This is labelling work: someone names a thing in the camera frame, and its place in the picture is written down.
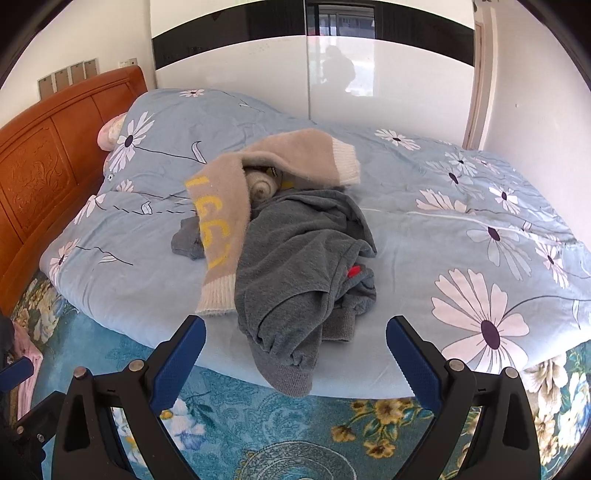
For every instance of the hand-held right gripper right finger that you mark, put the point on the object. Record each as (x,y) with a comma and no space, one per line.
(411,364)

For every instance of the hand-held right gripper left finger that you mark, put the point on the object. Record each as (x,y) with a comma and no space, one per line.
(180,364)

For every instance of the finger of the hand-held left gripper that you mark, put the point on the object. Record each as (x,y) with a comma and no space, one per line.
(14,373)

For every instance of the grey pants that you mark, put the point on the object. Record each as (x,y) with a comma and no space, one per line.
(286,277)

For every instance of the pink printed cloth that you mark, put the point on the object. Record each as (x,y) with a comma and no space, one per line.
(27,364)

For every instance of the blue floral quilt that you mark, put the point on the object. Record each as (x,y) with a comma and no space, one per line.
(415,277)

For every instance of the teal floral blanket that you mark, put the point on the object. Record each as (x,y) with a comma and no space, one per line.
(277,424)

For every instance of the beige sweater yellow print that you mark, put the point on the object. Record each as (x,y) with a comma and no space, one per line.
(221,207)

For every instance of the cream rolled cloth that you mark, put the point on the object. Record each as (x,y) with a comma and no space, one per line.
(261,187)

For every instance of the orange wooden headboard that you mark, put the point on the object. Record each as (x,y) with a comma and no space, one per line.
(41,161)

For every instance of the pink pillow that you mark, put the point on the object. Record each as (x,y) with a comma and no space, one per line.
(108,134)

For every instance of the glossy white black wardrobe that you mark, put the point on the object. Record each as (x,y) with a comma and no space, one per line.
(231,69)

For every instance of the wooden door frame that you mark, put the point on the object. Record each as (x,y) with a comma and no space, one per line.
(480,92)

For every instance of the grey wall panel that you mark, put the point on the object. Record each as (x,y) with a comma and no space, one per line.
(62,80)
(76,74)
(91,68)
(46,87)

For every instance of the white wall socket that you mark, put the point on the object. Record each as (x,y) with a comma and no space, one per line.
(129,62)

